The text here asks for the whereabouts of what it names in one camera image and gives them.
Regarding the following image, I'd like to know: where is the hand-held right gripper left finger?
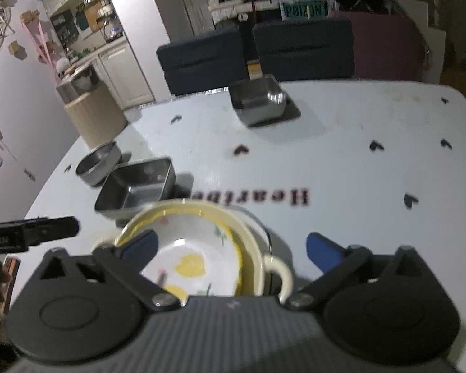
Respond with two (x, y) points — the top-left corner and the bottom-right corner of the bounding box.
(37, 230), (181, 312)

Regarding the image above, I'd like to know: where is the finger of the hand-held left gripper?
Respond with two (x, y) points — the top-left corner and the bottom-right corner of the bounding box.
(0, 216), (80, 257)

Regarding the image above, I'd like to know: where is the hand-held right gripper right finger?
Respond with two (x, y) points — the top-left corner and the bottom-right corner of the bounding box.
(286, 232), (432, 311)

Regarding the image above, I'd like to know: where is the floral bowl with yellow rim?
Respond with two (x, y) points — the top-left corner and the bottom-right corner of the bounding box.
(114, 201), (243, 298)

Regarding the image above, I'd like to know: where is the large rectangular steel container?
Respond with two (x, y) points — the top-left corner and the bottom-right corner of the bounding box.
(94, 157), (176, 220)

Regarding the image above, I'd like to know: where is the cream two-handled bowl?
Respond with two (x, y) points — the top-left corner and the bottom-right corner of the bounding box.
(92, 199), (294, 304)

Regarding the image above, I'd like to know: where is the round steel bowl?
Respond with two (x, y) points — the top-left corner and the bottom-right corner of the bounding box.
(75, 142), (122, 186)

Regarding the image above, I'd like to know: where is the small square steel container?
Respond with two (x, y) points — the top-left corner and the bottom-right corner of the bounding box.
(228, 75), (288, 127)

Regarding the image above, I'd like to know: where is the red patterned box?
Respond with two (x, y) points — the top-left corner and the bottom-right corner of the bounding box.
(2, 257), (21, 282)

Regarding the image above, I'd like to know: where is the white heart print tablecloth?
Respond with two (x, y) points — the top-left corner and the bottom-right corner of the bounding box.
(8, 80), (466, 358)

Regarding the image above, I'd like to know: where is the beige and steel kettle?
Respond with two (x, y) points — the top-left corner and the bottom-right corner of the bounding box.
(56, 66), (129, 148)

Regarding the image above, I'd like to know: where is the white kitchen cabinet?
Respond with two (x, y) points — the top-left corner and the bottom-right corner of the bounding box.
(97, 44), (156, 109)

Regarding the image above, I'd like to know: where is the pink ribbon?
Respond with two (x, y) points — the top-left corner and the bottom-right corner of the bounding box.
(21, 21), (60, 80)

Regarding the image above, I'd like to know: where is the dark blue chair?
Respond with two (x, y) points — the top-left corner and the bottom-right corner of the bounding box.
(156, 23), (246, 96)
(252, 19), (354, 80)

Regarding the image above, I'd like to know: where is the maroon chair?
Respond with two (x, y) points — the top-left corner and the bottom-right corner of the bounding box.
(330, 11), (427, 83)

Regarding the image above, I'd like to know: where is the teal sign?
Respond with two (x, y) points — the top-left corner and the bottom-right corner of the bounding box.
(280, 0), (330, 20)

